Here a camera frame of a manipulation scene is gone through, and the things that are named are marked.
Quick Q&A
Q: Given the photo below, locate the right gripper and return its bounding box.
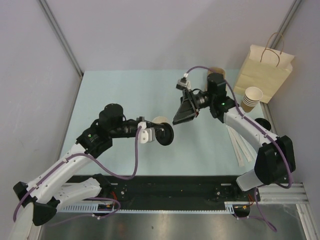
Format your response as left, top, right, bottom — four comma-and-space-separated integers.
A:
173, 88, 215, 126

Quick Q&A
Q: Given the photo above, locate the black cup lid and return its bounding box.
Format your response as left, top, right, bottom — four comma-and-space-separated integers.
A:
155, 122, 174, 146

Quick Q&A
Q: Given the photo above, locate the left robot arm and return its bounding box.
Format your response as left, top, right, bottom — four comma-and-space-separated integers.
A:
12, 103, 174, 226

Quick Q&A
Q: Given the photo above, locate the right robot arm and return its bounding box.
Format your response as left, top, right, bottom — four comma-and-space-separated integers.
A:
172, 73, 296, 201

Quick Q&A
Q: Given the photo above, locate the cardboard cup carrier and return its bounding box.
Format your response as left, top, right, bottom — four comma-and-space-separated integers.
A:
205, 67, 226, 91

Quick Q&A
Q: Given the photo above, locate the wrapped straw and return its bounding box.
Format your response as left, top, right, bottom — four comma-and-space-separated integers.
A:
227, 127, 253, 167
226, 126, 245, 167
239, 135, 257, 162

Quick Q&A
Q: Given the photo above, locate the stack of paper cups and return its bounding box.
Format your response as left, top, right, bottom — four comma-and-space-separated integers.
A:
240, 86, 263, 113

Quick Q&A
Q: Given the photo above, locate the brown paper bag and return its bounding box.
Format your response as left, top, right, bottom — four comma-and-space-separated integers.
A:
233, 44, 295, 104

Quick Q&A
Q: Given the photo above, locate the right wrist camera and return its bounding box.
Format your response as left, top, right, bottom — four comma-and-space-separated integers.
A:
175, 77, 191, 91

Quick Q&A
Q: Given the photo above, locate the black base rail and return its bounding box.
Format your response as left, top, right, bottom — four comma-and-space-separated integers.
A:
64, 175, 261, 211

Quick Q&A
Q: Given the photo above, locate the white cable duct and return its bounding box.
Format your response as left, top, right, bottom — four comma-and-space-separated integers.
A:
59, 201, 237, 215

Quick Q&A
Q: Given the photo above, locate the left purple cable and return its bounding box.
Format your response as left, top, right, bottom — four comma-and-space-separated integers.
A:
13, 124, 146, 223

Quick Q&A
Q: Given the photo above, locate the purple cable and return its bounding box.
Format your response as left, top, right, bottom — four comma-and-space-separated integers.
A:
183, 65, 294, 232
13, 124, 146, 223

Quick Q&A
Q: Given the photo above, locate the aluminium frame rail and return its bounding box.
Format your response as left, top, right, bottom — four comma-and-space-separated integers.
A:
257, 102, 320, 240

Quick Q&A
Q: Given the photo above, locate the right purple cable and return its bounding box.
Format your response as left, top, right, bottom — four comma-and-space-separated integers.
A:
183, 65, 294, 232

